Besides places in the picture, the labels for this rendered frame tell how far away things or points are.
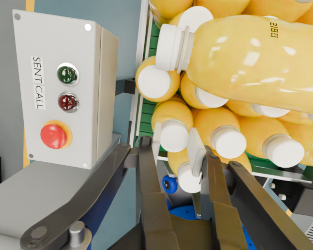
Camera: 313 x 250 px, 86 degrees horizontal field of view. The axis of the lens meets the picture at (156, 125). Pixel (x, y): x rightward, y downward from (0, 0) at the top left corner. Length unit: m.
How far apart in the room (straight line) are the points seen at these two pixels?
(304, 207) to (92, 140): 0.46
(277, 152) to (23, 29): 0.35
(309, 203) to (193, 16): 0.44
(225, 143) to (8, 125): 1.88
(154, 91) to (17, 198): 0.77
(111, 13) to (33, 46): 1.18
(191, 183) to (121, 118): 1.20
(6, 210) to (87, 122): 0.64
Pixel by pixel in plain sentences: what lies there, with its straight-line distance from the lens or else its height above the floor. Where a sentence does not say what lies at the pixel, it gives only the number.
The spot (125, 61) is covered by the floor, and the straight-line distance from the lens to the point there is 1.35.
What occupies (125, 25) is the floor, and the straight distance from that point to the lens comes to 1.38.
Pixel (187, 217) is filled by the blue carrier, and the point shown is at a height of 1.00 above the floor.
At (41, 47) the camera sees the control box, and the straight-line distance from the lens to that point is 0.26.
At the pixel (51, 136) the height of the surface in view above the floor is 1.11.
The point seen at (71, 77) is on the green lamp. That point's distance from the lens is 0.23.
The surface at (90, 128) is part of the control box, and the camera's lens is 0.25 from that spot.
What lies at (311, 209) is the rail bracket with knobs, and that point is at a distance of 0.52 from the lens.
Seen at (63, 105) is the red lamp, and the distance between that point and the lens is 0.24.
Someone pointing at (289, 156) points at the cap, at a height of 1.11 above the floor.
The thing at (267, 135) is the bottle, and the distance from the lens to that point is 0.29.
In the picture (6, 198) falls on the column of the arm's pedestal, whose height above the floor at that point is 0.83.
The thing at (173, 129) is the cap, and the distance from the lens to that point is 0.21.
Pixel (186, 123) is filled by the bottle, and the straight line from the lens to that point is 0.24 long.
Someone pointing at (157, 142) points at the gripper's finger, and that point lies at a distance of 0.16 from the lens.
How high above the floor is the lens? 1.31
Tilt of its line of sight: 72 degrees down
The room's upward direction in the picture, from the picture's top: 167 degrees counter-clockwise
